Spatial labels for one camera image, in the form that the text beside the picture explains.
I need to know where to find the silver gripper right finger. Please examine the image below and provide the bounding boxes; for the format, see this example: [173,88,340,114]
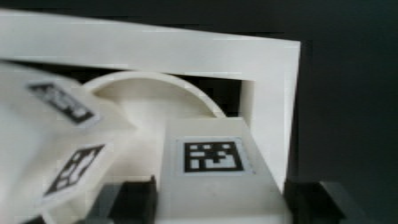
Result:
[283,180,371,224]

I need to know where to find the white fence bar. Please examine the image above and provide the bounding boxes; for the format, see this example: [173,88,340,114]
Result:
[239,39,299,188]
[0,8,299,82]

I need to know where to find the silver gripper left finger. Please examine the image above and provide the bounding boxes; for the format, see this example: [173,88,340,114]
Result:
[76,177,157,224]

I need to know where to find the white stool leg block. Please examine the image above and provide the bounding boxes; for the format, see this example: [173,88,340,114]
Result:
[0,62,132,224]

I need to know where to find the white right fence bar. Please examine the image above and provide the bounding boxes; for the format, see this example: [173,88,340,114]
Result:
[239,39,299,188]

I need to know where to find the white front fence bar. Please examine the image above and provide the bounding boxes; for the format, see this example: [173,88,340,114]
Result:
[0,8,299,82]

